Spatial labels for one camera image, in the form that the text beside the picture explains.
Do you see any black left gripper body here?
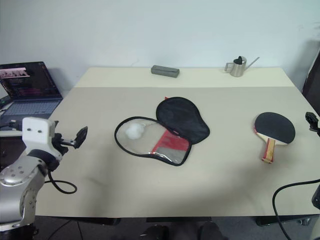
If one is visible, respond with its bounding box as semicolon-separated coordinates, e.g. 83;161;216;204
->
51;132;77;157

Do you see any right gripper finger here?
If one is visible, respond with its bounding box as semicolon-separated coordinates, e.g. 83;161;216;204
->
305;111;320;137

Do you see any black rubber table tennis paddle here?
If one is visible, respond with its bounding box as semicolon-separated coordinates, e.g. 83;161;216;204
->
253;111;297;165

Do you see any black paddle case clear window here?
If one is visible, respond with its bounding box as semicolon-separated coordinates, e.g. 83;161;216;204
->
114;96;211;167

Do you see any grey rectangular pencil case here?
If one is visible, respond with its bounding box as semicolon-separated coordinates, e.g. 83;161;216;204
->
150;64;181;79

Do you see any open blue laptop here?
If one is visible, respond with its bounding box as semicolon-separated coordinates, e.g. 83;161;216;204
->
0;61;64;122

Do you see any small metal watering can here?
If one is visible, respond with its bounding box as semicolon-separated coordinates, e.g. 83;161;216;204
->
224;55;261;78

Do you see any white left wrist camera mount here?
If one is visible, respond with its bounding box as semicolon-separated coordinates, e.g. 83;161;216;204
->
21;116;63;161

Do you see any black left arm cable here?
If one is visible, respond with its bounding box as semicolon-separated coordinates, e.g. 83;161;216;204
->
43;162;78;195

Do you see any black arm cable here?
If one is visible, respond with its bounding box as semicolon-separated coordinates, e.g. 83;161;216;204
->
272;178;320;240
43;162;78;195

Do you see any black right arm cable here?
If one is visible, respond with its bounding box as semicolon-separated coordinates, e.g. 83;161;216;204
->
272;178;320;240

